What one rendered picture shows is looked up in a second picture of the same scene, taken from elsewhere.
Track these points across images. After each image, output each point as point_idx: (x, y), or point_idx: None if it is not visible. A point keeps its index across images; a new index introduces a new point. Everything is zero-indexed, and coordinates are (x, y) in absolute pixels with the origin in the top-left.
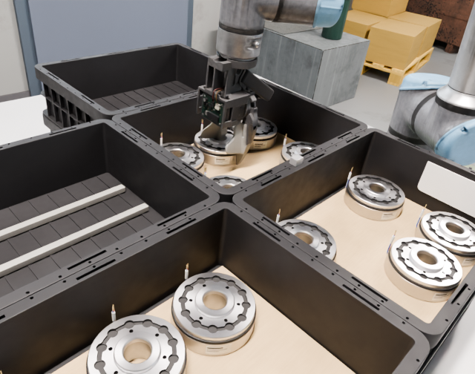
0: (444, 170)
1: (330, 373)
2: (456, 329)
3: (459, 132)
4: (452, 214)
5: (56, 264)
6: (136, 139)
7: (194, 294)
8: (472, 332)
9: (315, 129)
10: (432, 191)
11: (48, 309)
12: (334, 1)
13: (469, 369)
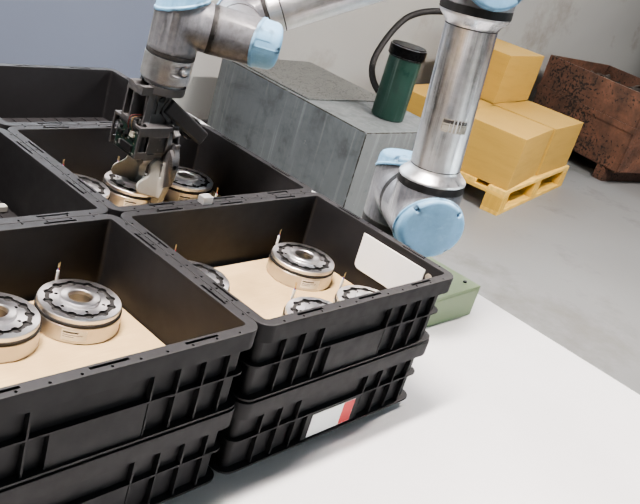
0: (379, 243)
1: None
2: (367, 423)
3: (411, 210)
4: (378, 290)
5: None
6: (31, 150)
7: (60, 290)
8: (385, 429)
9: (257, 191)
10: (367, 268)
11: None
12: (269, 43)
13: (363, 453)
